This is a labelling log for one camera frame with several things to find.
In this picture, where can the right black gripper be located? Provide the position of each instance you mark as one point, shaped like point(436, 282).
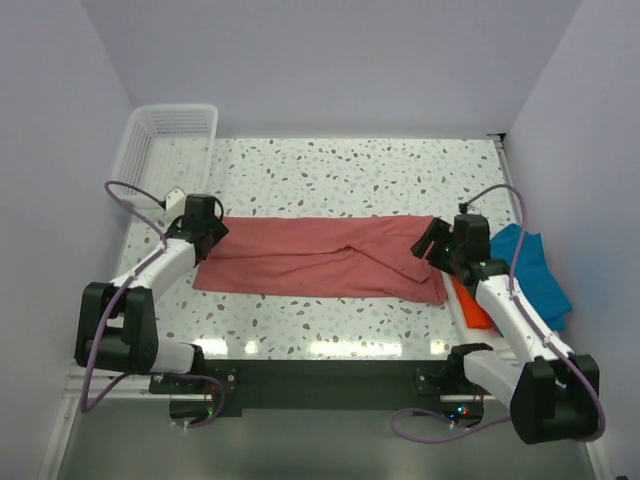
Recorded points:
point(437, 232)

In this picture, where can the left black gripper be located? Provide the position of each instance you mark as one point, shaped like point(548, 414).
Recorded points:
point(218, 230)

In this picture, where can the salmon pink t shirt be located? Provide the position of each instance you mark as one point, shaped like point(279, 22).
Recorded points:
point(323, 257)

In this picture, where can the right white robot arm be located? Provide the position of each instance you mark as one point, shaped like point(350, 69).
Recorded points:
point(551, 392)

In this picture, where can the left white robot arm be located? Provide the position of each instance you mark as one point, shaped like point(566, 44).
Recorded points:
point(117, 323)

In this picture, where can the white plastic laundry basket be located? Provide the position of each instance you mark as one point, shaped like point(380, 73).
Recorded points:
point(165, 146)

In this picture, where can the orange folded t shirt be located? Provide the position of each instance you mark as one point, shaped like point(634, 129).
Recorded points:
point(475, 316)

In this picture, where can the blue folded t shirt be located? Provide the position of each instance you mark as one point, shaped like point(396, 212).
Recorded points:
point(535, 279)

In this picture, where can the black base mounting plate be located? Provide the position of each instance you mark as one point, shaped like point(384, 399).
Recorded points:
point(349, 385)

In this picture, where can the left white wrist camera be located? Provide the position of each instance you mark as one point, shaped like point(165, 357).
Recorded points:
point(174, 203)

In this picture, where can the aluminium frame rail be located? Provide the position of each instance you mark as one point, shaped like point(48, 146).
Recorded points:
point(131, 387)

